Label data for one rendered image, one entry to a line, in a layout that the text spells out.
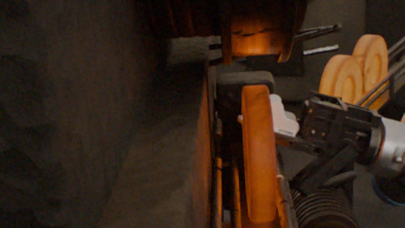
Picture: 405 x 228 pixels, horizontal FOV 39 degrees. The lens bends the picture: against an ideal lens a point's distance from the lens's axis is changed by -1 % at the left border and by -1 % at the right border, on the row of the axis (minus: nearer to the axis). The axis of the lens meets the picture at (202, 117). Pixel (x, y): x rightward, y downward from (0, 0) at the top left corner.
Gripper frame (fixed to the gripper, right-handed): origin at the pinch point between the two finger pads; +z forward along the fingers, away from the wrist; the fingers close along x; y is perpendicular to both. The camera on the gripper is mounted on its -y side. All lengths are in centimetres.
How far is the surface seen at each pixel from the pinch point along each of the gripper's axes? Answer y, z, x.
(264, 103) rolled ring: 8.5, 0.4, 16.5
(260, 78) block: 5.7, -1.4, -8.5
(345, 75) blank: 6.3, -20.6, -29.2
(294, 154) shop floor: -63, -49, -174
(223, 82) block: 3.7, 4.4, -7.8
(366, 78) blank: 5.1, -27.6, -38.1
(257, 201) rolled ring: -2.6, -1.6, 21.1
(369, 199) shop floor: -56, -71, -123
